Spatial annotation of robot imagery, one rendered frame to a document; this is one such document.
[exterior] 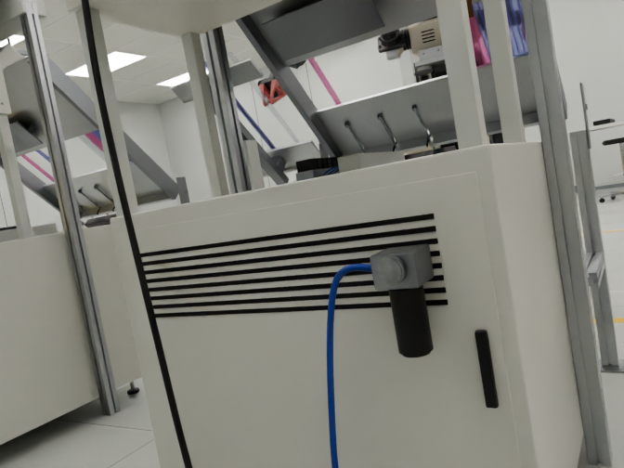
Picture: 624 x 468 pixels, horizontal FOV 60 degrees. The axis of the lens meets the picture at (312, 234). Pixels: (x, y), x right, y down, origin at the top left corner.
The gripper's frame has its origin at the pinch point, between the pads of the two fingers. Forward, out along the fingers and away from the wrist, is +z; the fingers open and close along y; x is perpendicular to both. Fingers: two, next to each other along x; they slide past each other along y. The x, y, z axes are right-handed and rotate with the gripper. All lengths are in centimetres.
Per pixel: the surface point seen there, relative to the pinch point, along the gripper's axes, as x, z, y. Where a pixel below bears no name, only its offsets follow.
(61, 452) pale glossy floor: 16, 111, -49
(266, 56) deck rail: -22.2, 11.6, 18.0
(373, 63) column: 352, -535, -205
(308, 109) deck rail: -0.1, 9.6, 18.2
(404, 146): 21.9, 11.2, 40.5
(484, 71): 4, 9, 70
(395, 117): 12.2, 8.6, 41.2
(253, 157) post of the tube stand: 9.9, 13.2, -8.6
